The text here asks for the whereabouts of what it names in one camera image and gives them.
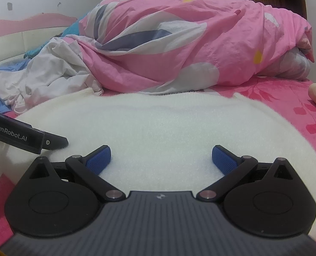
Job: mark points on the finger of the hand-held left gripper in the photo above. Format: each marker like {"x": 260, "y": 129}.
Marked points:
{"x": 55, "y": 142}

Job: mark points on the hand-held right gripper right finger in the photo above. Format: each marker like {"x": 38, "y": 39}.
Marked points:
{"x": 223, "y": 160}

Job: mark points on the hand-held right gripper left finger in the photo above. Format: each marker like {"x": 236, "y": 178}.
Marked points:
{"x": 100, "y": 159}

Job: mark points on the cream fleece deer sweater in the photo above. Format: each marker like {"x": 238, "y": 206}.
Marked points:
{"x": 160, "y": 122}

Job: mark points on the white shirt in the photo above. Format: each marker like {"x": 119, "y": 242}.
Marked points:
{"x": 54, "y": 69}

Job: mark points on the pink and cream headboard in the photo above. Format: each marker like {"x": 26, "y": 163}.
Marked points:
{"x": 13, "y": 40}

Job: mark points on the pink floral fleece blanket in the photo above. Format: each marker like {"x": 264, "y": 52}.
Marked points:
{"x": 307, "y": 122}

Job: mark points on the teal cloth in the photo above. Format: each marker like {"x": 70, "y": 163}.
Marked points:
{"x": 67, "y": 30}

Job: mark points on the pink floral duvet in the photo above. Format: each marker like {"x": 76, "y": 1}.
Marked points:
{"x": 200, "y": 45}

